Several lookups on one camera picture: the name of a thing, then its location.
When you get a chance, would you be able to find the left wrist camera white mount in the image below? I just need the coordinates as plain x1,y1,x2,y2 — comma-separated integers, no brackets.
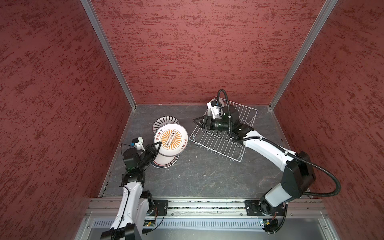
131,137,145,151

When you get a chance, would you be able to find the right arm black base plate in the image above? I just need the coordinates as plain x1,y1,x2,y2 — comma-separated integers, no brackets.
244,200,286,217

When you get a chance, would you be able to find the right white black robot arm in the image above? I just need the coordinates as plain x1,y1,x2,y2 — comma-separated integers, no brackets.
193,106,316,216

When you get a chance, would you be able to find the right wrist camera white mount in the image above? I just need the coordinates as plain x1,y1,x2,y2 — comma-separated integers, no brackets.
207,102,218,116

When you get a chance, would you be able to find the aluminium corner post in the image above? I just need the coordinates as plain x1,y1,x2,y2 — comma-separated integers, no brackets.
269,0,338,111
81,0,137,111

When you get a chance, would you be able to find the base circuit board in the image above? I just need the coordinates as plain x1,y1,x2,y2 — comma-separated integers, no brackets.
144,220,157,228
263,219,278,229

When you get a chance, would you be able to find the left base circuit board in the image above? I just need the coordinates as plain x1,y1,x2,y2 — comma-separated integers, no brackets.
144,220,157,228

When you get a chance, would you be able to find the blue striped white plate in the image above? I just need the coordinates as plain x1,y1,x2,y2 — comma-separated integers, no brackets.
152,116,180,134

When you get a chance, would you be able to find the aluminium mounting rail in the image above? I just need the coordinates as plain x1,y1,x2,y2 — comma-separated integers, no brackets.
84,197,328,218

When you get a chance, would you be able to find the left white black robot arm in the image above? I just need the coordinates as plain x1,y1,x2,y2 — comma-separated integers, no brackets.
100,138,162,240

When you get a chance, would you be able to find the right base circuit board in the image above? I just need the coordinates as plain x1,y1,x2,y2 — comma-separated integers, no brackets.
263,219,278,229

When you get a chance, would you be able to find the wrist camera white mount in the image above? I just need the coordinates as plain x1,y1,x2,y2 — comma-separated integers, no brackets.
207,102,218,116
131,137,145,151

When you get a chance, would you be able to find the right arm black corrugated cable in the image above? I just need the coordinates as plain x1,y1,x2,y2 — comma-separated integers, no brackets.
217,88,342,234

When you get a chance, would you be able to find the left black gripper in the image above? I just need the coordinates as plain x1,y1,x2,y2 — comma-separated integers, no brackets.
137,141,162,170

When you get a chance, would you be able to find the green red rimmed plate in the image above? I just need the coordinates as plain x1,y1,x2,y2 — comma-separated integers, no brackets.
151,154,179,169

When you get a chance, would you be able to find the right aluminium corner post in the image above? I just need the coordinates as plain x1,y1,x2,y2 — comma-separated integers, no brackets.
269,0,338,111

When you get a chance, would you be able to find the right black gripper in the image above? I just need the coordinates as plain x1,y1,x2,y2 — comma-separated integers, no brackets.
194,115,233,132

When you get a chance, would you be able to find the slotted grey cable duct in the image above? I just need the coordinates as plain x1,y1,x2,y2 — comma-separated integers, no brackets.
91,218,266,231

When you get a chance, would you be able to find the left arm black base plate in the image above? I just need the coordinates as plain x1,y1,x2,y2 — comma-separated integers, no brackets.
147,200,169,216

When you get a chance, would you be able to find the left aluminium corner post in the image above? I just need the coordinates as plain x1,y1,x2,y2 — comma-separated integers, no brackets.
81,0,137,111

